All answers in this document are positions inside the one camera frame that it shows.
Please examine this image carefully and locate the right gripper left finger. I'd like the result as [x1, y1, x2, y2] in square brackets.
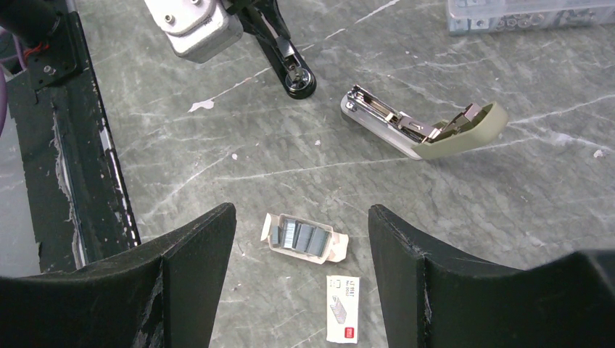
[1, 202, 236, 347]

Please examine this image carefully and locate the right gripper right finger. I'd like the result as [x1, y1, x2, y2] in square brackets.
[368, 204, 614, 347]

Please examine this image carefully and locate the white staple box sleeve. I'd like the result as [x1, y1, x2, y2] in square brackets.
[326, 275, 360, 344]

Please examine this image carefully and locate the staple tray with staples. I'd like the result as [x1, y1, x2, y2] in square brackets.
[260, 213, 350, 265]

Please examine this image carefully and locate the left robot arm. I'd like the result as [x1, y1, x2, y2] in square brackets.
[145, 0, 244, 64]

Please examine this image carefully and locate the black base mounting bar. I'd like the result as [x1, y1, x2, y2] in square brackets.
[1, 1, 141, 273]

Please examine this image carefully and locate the clear plastic organizer box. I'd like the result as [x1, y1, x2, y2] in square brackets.
[447, 0, 614, 36]

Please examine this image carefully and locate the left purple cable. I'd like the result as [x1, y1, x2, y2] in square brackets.
[0, 28, 28, 138]

